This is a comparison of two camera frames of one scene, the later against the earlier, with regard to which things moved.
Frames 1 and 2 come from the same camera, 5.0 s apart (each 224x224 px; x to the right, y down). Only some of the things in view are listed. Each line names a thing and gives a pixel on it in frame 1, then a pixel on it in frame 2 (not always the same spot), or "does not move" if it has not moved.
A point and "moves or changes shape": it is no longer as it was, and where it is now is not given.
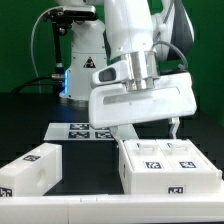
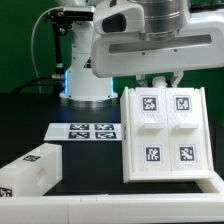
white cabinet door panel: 146,155 moves or changes shape
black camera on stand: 62,19 does not move
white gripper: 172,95 → 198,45
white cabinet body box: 166,166 moves or changes shape
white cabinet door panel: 184,155 moves or changes shape
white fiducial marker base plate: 76,132 does not move
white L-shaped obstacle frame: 111,208 does not move
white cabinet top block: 34,173 does not move
